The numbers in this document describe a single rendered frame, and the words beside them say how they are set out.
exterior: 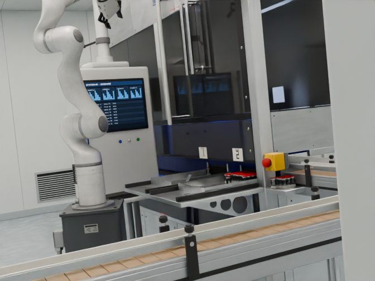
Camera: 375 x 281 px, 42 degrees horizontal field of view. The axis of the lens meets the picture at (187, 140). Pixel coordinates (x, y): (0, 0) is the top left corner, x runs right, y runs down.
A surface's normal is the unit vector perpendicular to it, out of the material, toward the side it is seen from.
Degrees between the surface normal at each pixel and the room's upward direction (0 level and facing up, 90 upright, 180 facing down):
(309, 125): 90
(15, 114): 90
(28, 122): 90
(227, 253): 90
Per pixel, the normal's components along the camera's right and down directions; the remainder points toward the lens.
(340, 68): -0.89, 0.11
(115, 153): 0.57, -0.01
